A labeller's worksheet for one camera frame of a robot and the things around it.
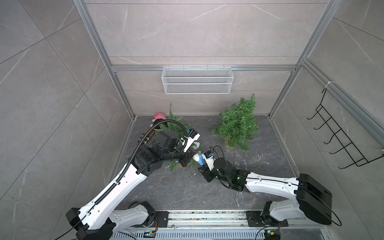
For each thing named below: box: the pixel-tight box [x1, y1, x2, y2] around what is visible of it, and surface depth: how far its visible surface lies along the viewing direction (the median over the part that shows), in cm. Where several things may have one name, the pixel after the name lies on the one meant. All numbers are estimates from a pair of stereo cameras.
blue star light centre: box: [198, 154, 204, 166], surface depth 73 cm
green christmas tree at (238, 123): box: [212, 93, 259, 152], surface depth 82 cm
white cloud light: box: [192, 153, 200, 162], surface depth 65 cm
